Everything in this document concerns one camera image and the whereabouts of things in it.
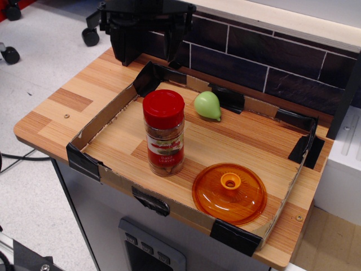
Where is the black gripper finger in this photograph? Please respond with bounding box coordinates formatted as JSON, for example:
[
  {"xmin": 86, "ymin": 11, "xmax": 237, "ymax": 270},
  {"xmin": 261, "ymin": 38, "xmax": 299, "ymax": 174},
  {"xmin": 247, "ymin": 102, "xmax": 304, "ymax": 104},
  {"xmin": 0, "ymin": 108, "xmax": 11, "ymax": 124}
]
[
  {"xmin": 110, "ymin": 26, "xmax": 135, "ymax": 62},
  {"xmin": 164, "ymin": 24, "xmax": 187, "ymax": 62}
]

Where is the black caster wheel top left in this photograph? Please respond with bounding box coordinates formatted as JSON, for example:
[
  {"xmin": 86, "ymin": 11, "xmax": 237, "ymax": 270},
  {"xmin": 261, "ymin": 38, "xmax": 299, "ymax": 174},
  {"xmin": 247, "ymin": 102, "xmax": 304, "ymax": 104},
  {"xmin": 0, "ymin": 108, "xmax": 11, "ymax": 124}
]
[{"xmin": 1, "ymin": 0, "xmax": 21, "ymax": 21}]

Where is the cardboard fence with black tape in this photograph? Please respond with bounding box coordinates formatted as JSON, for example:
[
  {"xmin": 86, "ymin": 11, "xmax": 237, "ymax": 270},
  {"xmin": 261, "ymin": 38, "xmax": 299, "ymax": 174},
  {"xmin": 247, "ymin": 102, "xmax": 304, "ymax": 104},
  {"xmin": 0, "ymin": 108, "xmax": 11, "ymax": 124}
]
[{"xmin": 67, "ymin": 62, "xmax": 329, "ymax": 255}]

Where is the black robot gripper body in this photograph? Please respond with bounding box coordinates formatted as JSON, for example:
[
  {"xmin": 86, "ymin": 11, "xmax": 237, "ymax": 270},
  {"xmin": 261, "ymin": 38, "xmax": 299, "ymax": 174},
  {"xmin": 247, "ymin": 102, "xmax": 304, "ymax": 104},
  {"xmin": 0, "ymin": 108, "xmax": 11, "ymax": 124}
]
[{"xmin": 98, "ymin": 1, "xmax": 196, "ymax": 34}]

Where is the black cable on floor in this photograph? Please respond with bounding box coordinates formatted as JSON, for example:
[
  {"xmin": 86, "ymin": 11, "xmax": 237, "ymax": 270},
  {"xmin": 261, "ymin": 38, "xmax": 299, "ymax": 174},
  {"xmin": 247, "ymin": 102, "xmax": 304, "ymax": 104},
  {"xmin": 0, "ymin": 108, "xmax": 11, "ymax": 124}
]
[{"xmin": 0, "ymin": 148, "xmax": 51, "ymax": 173}]

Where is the dark tile backsplash panel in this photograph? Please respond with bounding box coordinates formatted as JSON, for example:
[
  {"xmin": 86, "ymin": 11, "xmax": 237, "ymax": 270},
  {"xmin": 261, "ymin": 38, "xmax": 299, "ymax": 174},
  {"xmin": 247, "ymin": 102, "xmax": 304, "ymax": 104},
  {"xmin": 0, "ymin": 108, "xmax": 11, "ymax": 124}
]
[{"xmin": 117, "ymin": 11, "xmax": 361, "ymax": 140}]

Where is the white aluminium side frame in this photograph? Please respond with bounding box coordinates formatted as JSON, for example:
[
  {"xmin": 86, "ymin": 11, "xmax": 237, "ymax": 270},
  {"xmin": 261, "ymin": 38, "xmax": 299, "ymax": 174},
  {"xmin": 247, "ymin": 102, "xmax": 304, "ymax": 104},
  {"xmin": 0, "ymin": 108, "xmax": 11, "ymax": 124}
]
[{"xmin": 314, "ymin": 106, "xmax": 360, "ymax": 225}]

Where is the green plastic pear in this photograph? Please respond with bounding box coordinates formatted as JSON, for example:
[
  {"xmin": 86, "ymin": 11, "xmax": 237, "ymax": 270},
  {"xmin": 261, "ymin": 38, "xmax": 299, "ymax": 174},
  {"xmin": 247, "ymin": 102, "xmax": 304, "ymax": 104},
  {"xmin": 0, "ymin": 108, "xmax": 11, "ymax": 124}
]
[{"xmin": 194, "ymin": 91, "xmax": 221, "ymax": 121}]

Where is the grey control panel with buttons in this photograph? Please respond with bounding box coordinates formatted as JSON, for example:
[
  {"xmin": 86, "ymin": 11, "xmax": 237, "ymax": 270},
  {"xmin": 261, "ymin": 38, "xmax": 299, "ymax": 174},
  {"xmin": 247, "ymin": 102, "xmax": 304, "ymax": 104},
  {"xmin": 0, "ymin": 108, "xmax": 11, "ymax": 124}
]
[{"xmin": 118, "ymin": 218, "xmax": 187, "ymax": 271}]

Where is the black chair caster wheel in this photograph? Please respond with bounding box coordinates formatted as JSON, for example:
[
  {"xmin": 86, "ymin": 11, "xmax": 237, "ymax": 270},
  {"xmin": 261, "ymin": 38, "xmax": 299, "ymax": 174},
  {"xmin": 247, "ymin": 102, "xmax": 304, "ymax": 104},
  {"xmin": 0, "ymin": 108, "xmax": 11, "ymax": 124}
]
[{"xmin": 0, "ymin": 42, "xmax": 20, "ymax": 64}]

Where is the basil bottle with red cap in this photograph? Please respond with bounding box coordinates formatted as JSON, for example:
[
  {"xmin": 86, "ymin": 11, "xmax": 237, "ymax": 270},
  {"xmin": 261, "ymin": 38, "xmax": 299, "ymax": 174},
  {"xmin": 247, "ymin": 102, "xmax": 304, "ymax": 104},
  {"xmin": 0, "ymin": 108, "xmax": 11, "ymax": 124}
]
[{"xmin": 143, "ymin": 89, "xmax": 185, "ymax": 176}]

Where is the orange transparent pot lid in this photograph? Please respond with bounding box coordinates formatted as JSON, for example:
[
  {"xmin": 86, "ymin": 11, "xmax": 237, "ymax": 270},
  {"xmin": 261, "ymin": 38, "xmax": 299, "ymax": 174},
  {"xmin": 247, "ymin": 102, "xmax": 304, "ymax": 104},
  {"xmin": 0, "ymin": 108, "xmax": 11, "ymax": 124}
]
[{"xmin": 192, "ymin": 163, "xmax": 267, "ymax": 226}]

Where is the black metal bracket with screw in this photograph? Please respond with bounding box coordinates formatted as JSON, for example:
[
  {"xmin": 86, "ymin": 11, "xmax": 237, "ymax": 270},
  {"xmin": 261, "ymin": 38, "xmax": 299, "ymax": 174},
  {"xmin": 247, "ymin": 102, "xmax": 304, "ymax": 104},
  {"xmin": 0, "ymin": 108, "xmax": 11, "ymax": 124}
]
[{"xmin": 13, "ymin": 240, "xmax": 63, "ymax": 271}]

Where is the black office chair base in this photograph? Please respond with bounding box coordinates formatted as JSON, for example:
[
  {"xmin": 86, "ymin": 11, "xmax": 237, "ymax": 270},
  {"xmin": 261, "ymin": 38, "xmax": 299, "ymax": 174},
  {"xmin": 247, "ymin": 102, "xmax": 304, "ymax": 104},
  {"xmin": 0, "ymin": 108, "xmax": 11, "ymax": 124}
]
[{"xmin": 81, "ymin": 1, "xmax": 111, "ymax": 47}]

